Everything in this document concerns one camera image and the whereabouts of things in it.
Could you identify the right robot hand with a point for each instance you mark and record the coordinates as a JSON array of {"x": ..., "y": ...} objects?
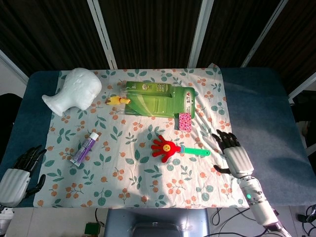
[{"x": 238, "y": 159}]

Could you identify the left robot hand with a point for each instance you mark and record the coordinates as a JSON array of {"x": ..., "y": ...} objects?
[{"x": 14, "y": 180}]

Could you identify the red hand clapper toy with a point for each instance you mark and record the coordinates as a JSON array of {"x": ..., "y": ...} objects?
[{"x": 168, "y": 148}]

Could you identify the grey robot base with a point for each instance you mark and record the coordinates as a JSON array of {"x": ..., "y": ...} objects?
[{"x": 158, "y": 219}]

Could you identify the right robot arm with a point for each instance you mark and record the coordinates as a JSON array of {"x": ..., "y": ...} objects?
[{"x": 256, "y": 202}]

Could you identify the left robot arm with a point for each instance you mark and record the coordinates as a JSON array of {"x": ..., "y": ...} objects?
[{"x": 5, "y": 217}]

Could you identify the blue table cover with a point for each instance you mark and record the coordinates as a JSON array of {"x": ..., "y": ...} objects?
[{"x": 259, "y": 111}]

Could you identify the black equipment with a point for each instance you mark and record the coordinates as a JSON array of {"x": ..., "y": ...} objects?
[
  {"x": 306, "y": 118},
  {"x": 8, "y": 116}
]

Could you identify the pink patterned small box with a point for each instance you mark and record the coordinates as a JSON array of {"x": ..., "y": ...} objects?
[{"x": 185, "y": 122}]

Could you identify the purple toothpaste tube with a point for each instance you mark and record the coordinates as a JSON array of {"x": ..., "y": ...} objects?
[{"x": 85, "y": 148}]

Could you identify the green circuit board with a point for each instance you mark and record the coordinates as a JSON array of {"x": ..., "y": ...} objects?
[{"x": 92, "y": 228}]

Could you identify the green blister package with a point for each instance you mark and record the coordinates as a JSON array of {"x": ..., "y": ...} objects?
[{"x": 158, "y": 103}]

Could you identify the floral print tablecloth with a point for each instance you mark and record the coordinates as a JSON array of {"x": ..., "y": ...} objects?
[{"x": 123, "y": 172}]

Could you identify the white foam mannequin head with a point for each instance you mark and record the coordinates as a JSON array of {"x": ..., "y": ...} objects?
[{"x": 79, "y": 89}]

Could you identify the yellow rubber chicken toy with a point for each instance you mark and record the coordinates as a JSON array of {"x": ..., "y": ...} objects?
[{"x": 114, "y": 100}]

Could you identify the white double frame post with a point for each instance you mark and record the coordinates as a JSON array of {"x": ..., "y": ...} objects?
[{"x": 102, "y": 34}]

